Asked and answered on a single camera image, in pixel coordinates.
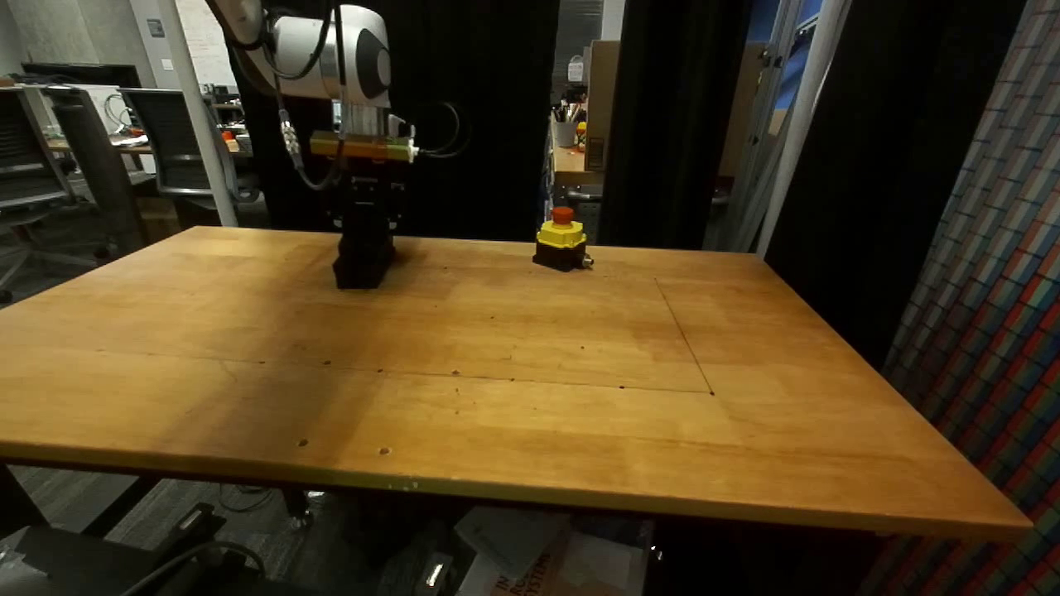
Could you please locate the black office chair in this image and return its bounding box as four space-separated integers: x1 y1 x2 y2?
118 87 226 206

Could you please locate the white frame post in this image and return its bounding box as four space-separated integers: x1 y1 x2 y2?
715 0 855 259

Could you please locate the colourful patterned backdrop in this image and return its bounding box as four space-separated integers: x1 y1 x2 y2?
857 0 1060 596

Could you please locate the cardboard box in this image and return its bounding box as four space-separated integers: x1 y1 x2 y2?
578 37 625 176

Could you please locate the white support post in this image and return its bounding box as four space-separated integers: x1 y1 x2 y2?
129 0 240 233

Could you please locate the narrow black curtain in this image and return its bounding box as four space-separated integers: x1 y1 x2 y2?
598 0 764 253

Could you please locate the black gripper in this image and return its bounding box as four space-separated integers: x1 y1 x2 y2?
333 164 406 254

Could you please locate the yellow red emergency stop button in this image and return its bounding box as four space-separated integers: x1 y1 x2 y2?
533 202 593 271

